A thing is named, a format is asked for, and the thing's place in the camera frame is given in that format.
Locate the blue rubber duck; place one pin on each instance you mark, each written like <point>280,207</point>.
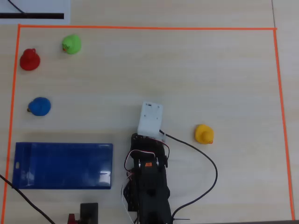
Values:
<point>40,107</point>

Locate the orange tape border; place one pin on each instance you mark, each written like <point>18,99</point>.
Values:
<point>140,27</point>

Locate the green rubber duck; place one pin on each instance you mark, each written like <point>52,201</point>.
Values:
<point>72,45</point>

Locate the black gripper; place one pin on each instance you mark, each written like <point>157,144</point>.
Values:
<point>137,140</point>

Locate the yellow rubber duck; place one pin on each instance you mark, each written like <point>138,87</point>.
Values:
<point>203,134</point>

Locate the blue plastic box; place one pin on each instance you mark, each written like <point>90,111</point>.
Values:
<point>63,165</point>

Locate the white paper with black bar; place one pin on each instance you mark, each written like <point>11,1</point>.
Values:
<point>35,7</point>

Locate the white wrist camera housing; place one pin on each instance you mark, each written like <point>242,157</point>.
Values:
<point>150,119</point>

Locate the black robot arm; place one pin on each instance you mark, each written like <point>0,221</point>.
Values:
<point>151,186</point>

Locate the red rubber duck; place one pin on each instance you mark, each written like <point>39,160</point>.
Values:
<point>29,61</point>

